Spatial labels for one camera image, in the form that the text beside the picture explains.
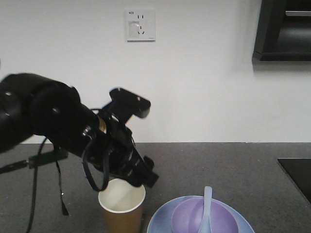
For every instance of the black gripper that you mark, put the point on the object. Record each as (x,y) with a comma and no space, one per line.
(112,151)

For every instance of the brown paper cup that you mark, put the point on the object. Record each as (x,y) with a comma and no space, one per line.
(122,206)

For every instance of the purple plastic bowl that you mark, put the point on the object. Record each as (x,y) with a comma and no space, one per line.
(187,217)

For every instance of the light blue plastic spoon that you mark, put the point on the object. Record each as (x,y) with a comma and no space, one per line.
(207,211)

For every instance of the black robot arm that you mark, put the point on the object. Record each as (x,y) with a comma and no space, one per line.
(34,105)

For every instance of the light blue plastic plate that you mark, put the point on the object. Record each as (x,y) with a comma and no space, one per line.
(161,219)

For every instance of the black induction cooktop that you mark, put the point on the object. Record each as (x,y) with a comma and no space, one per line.
(299,170)

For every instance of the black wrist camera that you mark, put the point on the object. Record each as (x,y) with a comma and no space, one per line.
(124,104)

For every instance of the white wall socket centre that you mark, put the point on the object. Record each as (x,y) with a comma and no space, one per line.
(140,25)

